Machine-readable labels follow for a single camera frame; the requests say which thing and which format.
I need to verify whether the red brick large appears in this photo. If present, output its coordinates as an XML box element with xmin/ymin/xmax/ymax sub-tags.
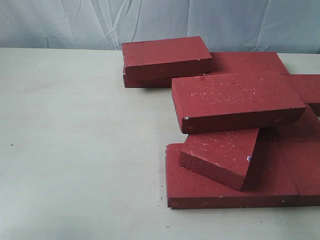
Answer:
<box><xmin>171</xmin><ymin>71</ymin><xmax>306</xmax><ymax>134</ymax></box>

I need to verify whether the red brick front base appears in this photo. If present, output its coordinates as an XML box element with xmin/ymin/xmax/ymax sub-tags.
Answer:
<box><xmin>165</xmin><ymin>143</ymin><xmax>300</xmax><ymax>209</ymax></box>

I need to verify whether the red brick back right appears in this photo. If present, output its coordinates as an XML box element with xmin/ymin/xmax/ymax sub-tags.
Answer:
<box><xmin>208</xmin><ymin>52</ymin><xmax>289</xmax><ymax>75</ymax></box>

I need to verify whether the red brick far right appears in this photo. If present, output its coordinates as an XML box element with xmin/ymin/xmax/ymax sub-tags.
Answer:
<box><xmin>283</xmin><ymin>74</ymin><xmax>320</xmax><ymax>117</ymax></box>

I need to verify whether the red brick under back top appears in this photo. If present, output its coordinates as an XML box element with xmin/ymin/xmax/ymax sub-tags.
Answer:
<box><xmin>122</xmin><ymin>59</ymin><xmax>211</xmax><ymax>88</ymax></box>

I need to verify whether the red brick base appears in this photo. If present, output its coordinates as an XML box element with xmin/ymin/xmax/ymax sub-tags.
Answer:
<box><xmin>257</xmin><ymin>104</ymin><xmax>320</xmax><ymax>143</ymax></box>
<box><xmin>165</xmin><ymin>143</ymin><xmax>300</xmax><ymax>209</ymax></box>

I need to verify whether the white wrinkled backdrop cloth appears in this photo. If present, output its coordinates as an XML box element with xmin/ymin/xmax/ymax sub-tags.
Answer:
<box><xmin>0</xmin><ymin>0</ymin><xmax>320</xmax><ymax>54</ymax></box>

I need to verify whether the red brick front right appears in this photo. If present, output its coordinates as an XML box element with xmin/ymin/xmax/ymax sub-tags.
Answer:
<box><xmin>279</xmin><ymin>142</ymin><xmax>320</xmax><ymax>207</ymax></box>

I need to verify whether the red brick middle right base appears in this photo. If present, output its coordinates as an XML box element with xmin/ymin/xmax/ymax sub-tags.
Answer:
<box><xmin>257</xmin><ymin>104</ymin><xmax>320</xmax><ymax>143</ymax></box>

